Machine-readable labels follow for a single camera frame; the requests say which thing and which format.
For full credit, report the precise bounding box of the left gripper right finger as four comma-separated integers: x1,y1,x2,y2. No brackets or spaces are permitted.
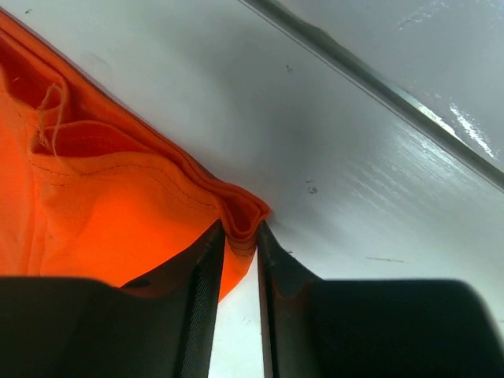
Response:
257,224,503,377

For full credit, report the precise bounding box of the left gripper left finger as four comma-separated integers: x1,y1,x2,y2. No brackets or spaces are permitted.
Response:
1,222,225,377

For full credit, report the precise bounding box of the orange t shirt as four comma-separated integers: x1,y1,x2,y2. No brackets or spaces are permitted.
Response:
1,14,270,295

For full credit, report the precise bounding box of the aluminium table edge rail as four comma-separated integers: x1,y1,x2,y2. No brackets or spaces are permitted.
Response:
242,1,503,191

